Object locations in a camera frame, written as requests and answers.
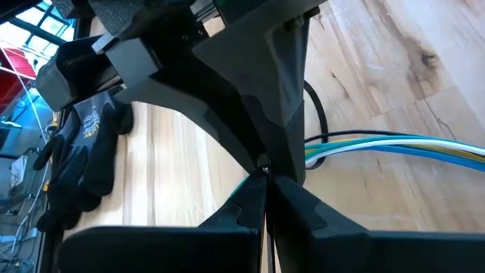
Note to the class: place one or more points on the black grey work gloves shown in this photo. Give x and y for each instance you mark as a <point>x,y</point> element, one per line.
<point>87,159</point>

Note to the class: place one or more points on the black zip tie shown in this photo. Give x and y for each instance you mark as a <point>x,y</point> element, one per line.
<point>323,113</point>

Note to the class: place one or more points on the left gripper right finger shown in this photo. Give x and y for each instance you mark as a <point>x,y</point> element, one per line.
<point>379,254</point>

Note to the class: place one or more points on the red storage bin rack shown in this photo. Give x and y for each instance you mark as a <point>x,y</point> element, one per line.
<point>15,64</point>

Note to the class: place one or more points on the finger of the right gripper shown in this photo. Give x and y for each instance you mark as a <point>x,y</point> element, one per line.
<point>132,64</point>
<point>276,76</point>

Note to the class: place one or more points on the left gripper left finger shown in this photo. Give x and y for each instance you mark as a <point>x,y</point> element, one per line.
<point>170,250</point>

